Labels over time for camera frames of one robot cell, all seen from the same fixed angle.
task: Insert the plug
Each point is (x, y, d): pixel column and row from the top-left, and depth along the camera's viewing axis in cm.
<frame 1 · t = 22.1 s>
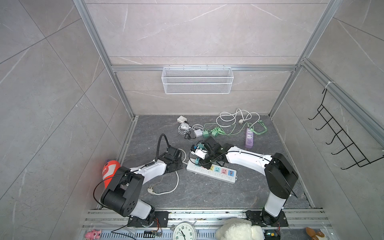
left hand: (180, 162, 92), fingers open
right hand: (200, 159, 88), fingers open
white multicolour power strip: (219, 172, 89), point 3 cm above the table
white square charger: (182, 119, 117), point 3 cm above the table
white charger with label: (198, 133, 109), point 2 cm above the table
purple power strip: (249, 138, 105), point 3 cm above the table

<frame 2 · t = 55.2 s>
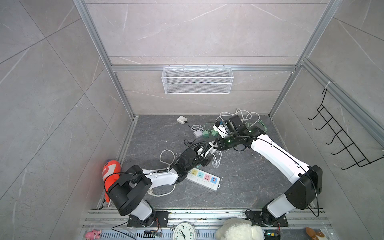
left hand: (212, 146, 81), fingers open
right hand: (214, 144, 80), fingers open
white multicolour power strip: (207, 180, 85), point 3 cm above the table
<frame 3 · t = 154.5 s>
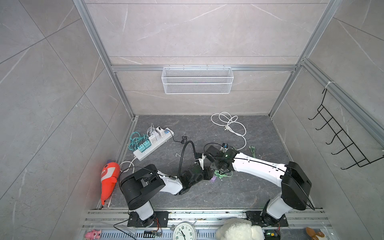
left hand: (215, 165, 84), fingers open
right hand: (215, 164, 85), fingers open
white multicolour power strip: (140, 155, 96), point 3 cm above the table
teal charger near: (141, 148, 95), point 7 cm above the table
teal charger far: (147, 144, 97), point 7 cm above the table
beige labelled charger: (152, 139, 98), point 8 cm above the table
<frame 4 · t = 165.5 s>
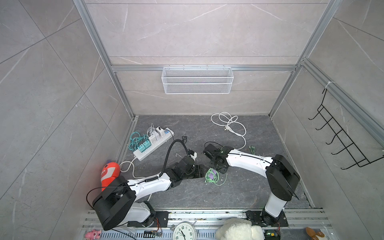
left hand: (204, 167, 83), fingers open
right hand: (213, 166, 89), fingers open
